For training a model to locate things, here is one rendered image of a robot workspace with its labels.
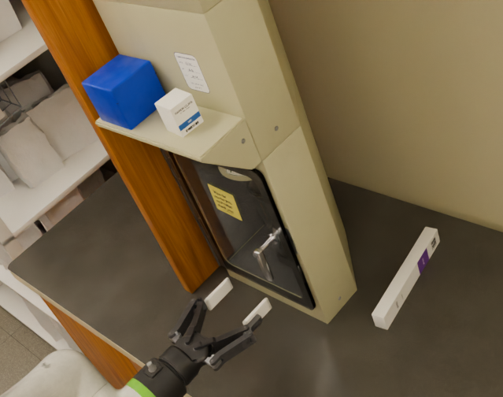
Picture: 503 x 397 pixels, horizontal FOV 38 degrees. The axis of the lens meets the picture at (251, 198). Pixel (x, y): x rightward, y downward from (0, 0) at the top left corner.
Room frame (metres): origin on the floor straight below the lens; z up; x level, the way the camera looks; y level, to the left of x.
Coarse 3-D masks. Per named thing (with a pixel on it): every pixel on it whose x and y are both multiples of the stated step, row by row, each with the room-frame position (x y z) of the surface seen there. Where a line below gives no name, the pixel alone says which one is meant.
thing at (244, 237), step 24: (192, 168) 1.26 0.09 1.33; (216, 168) 1.18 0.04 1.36; (192, 192) 1.30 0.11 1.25; (240, 192) 1.14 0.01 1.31; (264, 192) 1.08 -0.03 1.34; (216, 216) 1.25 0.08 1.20; (264, 216) 1.10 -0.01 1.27; (216, 240) 1.30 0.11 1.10; (240, 240) 1.21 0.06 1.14; (264, 240) 1.13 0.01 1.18; (288, 240) 1.07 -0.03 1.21; (240, 264) 1.25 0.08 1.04; (288, 264) 1.09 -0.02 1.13; (288, 288) 1.12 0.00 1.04
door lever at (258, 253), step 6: (270, 240) 1.10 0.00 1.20; (264, 246) 1.09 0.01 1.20; (258, 252) 1.08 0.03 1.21; (258, 258) 1.08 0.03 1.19; (264, 258) 1.08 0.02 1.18; (264, 264) 1.08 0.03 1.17; (264, 270) 1.08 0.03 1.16; (270, 270) 1.08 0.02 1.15; (264, 276) 1.09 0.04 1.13; (270, 276) 1.08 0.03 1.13
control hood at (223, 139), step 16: (208, 112) 1.14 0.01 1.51; (112, 128) 1.23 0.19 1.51; (144, 128) 1.17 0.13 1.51; (160, 128) 1.15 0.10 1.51; (208, 128) 1.09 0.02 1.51; (224, 128) 1.06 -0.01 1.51; (240, 128) 1.06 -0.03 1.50; (160, 144) 1.11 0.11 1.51; (176, 144) 1.08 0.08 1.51; (192, 144) 1.06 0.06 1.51; (208, 144) 1.04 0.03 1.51; (224, 144) 1.04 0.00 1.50; (240, 144) 1.06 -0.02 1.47; (208, 160) 1.02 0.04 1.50; (224, 160) 1.03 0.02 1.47; (240, 160) 1.05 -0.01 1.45; (256, 160) 1.06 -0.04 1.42
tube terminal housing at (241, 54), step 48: (96, 0) 1.33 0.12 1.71; (240, 0) 1.11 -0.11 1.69; (144, 48) 1.25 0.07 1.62; (192, 48) 1.13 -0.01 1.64; (240, 48) 1.09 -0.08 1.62; (240, 96) 1.07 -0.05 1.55; (288, 96) 1.13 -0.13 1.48; (288, 144) 1.11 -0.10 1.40; (288, 192) 1.09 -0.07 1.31; (336, 240) 1.12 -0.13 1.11; (336, 288) 1.10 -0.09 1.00
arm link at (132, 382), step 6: (132, 378) 0.93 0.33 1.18; (108, 384) 0.91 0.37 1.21; (126, 384) 0.92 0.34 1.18; (132, 384) 0.91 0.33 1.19; (138, 384) 0.90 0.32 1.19; (102, 390) 0.89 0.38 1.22; (108, 390) 0.90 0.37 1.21; (114, 390) 0.90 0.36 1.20; (120, 390) 0.91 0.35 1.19; (126, 390) 0.90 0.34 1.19; (132, 390) 0.89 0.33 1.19; (138, 390) 0.89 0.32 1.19; (144, 390) 0.89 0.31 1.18; (96, 396) 0.88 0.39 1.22; (102, 396) 0.88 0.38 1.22; (108, 396) 0.88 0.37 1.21; (114, 396) 0.89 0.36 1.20; (120, 396) 0.89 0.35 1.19; (126, 396) 0.88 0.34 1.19; (132, 396) 0.88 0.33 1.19; (138, 396) 0.88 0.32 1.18; (144, 396) 0.88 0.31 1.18; (150, 396) 0.87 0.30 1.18
